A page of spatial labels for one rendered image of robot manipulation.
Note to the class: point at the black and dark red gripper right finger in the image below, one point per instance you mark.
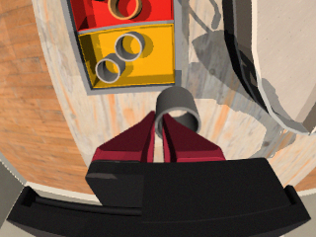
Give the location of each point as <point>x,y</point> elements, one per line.
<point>186,145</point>

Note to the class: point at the yellow bin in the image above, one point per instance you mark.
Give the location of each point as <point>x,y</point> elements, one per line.
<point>155,64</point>

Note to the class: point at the grey metal bushing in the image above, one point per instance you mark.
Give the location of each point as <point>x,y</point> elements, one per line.
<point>177,99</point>
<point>104,74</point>
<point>122,53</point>

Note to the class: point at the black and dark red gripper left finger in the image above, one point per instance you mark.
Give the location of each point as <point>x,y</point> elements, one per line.
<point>132,144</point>

